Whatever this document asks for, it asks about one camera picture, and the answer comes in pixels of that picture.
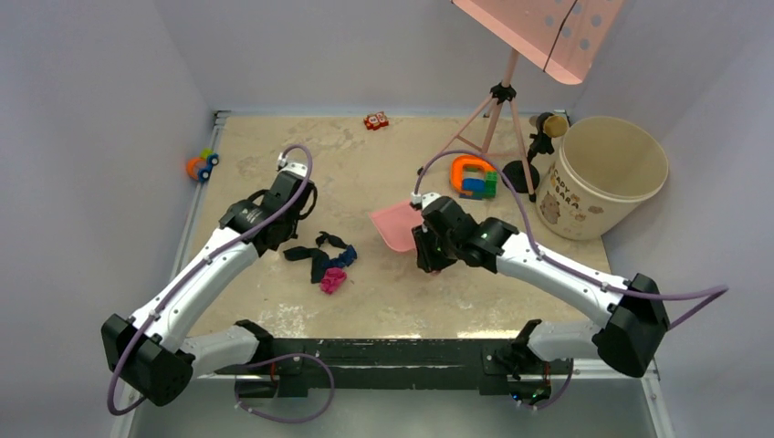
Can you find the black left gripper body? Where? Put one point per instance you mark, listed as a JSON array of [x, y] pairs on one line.
[[290, 233]]

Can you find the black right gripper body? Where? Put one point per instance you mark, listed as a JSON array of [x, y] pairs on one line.
[[437, 253]]

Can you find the pink dustpan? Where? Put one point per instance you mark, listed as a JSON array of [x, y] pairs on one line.
[[395, 225]]

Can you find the dark blue paper scrap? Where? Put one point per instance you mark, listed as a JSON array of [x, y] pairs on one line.
[[346, 258]]

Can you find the round magenta paper ball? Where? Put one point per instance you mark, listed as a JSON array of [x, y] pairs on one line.
[[332, 279]]

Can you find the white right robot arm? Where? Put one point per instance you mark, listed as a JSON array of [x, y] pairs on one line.
[[625, 318]]

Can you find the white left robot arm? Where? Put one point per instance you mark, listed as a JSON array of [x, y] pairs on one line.
[[151, 350]]

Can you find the blue duplo block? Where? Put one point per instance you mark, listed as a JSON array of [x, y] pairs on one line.
[[472, 188]]

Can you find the orange toy car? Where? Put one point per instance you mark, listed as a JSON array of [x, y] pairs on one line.
[[200, 168]]

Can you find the green duplo block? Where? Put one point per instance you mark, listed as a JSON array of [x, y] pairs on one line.
[[490, 185]]

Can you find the black microphone stand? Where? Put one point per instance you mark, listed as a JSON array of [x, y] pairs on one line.
[[549, 126]]

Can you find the cream cartoon bucket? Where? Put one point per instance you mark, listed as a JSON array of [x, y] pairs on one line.
[[604, 168]]

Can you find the pink music stand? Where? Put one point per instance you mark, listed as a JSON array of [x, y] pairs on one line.
[[560, 38]]

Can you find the orange plastic ring toy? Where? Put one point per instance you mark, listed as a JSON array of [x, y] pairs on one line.
[[467, 166]]

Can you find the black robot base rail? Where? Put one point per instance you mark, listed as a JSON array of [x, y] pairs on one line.
[[492, 367]]

